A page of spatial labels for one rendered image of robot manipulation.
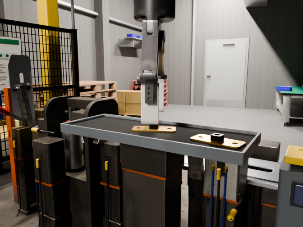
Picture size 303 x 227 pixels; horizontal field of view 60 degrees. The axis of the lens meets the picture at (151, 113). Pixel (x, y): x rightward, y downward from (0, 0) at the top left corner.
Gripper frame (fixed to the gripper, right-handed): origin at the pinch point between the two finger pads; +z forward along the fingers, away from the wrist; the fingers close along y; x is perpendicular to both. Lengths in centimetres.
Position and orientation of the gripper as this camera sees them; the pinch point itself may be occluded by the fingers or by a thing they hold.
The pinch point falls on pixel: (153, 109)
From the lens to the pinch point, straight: 50.4
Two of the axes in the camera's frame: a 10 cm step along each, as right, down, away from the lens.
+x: -9.9, -0.2, 1.1
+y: 1.1, -1.7, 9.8
